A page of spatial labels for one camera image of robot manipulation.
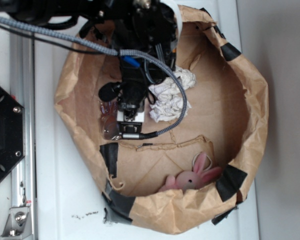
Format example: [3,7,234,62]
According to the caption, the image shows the black mounting plate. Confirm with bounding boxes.
[0,87,24,183]

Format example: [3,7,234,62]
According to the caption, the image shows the crumpled white paper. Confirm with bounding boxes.
[149,66,197,123]

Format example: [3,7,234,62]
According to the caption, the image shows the silver keys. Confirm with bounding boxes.
[99,101,120,141]

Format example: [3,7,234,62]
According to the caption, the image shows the black foam microphone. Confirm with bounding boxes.
[98,82,122,102]

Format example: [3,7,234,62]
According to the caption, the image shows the aluminium frame rail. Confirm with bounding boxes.
[10,35,38,240]

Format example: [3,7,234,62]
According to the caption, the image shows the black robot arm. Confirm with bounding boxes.
[0,0,183,140]

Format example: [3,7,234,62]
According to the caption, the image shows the grey braided cable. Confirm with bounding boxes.
[0,12,188,141]

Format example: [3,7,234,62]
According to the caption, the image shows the metal corner bracket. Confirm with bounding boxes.
[0,206,33,240]

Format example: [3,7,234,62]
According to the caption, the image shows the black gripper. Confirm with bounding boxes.
[117,56,168,133]

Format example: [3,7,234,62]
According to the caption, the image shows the pink plush bunny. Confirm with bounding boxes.
[158,152,223,192]

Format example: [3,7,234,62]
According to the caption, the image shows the brown paper bag bin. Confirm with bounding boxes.
[54,5,269,234]

